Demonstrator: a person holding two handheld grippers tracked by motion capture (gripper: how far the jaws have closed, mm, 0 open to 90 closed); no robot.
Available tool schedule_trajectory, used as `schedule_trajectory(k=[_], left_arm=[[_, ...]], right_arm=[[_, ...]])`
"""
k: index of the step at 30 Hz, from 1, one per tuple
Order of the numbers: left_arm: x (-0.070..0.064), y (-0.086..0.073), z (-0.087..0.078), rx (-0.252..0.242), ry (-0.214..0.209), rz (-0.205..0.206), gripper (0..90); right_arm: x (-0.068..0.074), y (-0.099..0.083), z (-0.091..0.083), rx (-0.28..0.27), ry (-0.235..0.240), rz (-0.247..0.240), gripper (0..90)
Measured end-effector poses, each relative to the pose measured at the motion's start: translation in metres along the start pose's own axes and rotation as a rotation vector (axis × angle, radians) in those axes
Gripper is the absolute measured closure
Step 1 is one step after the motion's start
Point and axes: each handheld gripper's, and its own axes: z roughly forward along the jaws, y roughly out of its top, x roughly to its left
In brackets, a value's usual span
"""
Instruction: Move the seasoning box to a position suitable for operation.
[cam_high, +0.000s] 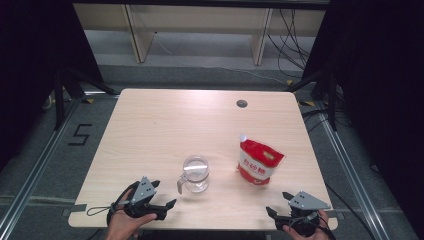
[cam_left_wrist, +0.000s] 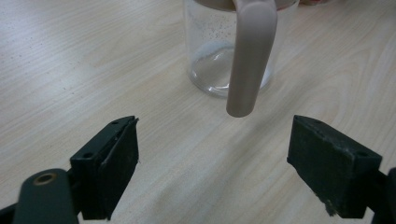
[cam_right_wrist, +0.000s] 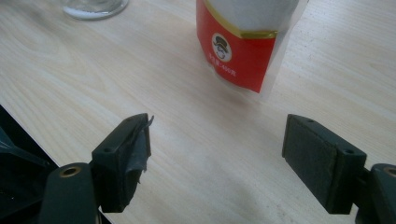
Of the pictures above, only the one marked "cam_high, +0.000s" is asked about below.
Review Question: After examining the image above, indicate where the red and white sugar bag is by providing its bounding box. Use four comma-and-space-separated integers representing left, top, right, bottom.
236, 133, 286, 187

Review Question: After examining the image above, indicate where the person's left hand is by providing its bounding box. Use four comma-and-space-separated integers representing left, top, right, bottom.
105, 189, 158, 240

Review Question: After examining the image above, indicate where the bundle of black cables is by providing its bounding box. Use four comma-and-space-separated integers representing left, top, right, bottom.
267, 8, 313, 80

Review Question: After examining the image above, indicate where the black curtain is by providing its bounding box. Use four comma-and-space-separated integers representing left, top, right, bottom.
0, 0, 105, 172
301, 0, 424, 232

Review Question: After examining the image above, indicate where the silver metal floor rail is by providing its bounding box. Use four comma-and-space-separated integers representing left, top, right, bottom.
316, 103, 392, 240
0, 98, 83, 235

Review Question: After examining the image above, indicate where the grey cord loop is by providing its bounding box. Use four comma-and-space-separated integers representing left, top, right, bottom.
86, 206, 114, 217

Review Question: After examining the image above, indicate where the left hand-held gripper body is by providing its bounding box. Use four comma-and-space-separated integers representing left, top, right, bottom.
123, 176, 168, 221

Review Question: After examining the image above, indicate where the clear glass jar with lid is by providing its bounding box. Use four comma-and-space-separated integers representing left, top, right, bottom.
176, 154, 211, 195

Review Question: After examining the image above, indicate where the person's right hand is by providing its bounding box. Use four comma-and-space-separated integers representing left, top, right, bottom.
282, 209, 331, 240

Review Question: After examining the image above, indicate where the light wooden shelf unit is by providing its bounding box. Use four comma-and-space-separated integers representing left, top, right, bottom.
73, 3, 326, 66

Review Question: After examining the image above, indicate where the thin white cable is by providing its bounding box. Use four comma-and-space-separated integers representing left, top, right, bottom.
154, 31, 288, 85

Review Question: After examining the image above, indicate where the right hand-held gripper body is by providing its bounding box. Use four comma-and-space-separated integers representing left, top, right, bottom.
275, 190, 332, 238

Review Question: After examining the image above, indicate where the black floor cable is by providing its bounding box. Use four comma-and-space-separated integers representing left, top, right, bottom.
324, 181, 378, 240

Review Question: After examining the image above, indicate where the black metal stand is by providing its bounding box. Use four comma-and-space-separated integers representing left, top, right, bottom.
287, 68, 340, 132
53, 68, 118, 131

